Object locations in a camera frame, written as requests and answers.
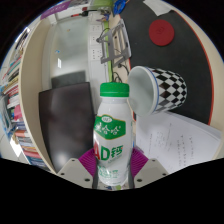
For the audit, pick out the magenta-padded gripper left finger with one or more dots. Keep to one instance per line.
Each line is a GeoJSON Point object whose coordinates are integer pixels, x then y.
{"type": "Point", "coordinates": [75, 171]}

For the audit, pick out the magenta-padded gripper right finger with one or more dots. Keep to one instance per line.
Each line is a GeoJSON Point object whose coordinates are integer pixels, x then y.
{"type": "Point", "coordinates": [151, 170]}

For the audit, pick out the white green-capped drink bottle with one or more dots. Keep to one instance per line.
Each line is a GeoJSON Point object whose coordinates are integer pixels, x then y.
{"type": "Point", "coordinates": [111, 133]}

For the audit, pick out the white written paper sheet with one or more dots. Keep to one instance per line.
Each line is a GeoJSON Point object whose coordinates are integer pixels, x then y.
{"type": "Point", "coordinates": [180, 143]}

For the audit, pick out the black computer monitor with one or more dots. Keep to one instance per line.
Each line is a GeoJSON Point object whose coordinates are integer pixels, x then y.
{"type": "Point", "coordinates": [66, 126]}

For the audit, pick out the black white diamond-pattern mug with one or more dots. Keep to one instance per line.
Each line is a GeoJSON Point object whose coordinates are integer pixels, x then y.
{"type": "Point", "coordinates": [166, 90]}

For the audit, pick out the black red-edged desk mat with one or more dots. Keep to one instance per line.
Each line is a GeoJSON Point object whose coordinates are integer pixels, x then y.
{"type": "Point", "coordinates": [193, 63]}

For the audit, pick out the grey metal laptop stand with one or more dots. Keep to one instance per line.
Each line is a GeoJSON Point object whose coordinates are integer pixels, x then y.
{"type": "Point", "coordinates": [115, 45]}

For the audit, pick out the flat round red coaster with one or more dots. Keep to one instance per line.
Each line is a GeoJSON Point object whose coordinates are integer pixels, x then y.
{"type": "Point", "coordinates": [161, 32]}

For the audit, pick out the white folded napkin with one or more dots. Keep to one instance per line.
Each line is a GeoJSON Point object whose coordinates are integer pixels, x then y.
{"type": "Point", "coordinates": [158, 6]}

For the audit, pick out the wall shelf with books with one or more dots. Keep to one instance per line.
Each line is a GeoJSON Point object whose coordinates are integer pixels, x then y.
{"type": "Point", "coordinates": [18, 110]}

